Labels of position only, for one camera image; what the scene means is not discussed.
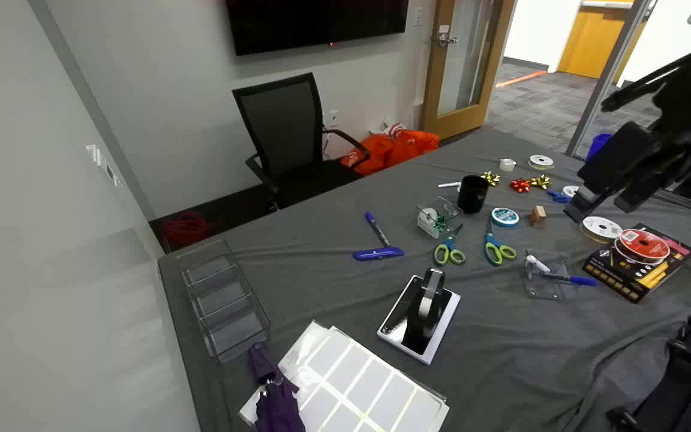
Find blue green scissors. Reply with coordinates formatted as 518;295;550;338
431;228;466;266
481;228;518;266

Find blue marker pen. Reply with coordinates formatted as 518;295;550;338
364;212;391;247

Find orange plastic bag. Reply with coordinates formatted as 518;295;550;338
339;131;442;175

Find black mesh office chair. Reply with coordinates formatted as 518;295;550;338
232;72;371;210

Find clear tape dispenser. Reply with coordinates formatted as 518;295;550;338
415;198;457;241

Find white black marker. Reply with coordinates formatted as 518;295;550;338
437;183;461;191

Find black tape dispenser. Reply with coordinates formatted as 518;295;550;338
402;270;449;350

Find black mug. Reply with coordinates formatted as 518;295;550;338
457;175;488;213

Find gold gift bow far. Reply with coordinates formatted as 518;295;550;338
479;171;502;188

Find gold gift bow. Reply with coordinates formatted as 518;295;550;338
529;175;551;191
479;171;502;188

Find clear plastic organizer tray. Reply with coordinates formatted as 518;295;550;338
177;246;267;362

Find small blue tape roll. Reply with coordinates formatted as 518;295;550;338
488;207;520;228

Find red object on floor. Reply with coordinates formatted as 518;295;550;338
160;212;210;249

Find small clear tape roll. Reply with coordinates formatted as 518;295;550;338
498;158;515;173

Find red gift bow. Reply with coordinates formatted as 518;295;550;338
509;179;532;194

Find blue pen on plastic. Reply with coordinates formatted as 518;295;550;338
524;254;596;285

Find small wooden block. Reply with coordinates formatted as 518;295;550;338
527;204;546;227

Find gold gift bow near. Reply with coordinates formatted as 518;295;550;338
529;175;551;191

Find white ribbon spool far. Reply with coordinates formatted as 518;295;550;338
527;153;554;169

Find white ribbon spool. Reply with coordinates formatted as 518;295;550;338
581;216;620;241
527;153;554;169
560;185;581;198

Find purple cloth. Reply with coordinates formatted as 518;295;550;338
250;345;305;432

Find grey tablecloth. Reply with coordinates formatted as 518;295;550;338
160;131;691;432

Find clear plastic bag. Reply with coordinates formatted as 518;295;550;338
523;260;572;300

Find blue gift bow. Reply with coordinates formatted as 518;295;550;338
546;191;571;204

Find wooden door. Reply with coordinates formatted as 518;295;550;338
419;0;515;140

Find white ribbon spool middle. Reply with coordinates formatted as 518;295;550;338
560;185;581;198

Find white ribbon spool near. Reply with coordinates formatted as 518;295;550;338
581;216;620;241

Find blue bin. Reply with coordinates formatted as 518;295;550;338
584;133;611;161

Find black orange ribbon package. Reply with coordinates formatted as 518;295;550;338
582;224;691;303

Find wall mounted black television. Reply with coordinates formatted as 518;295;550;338
225;0;408;56

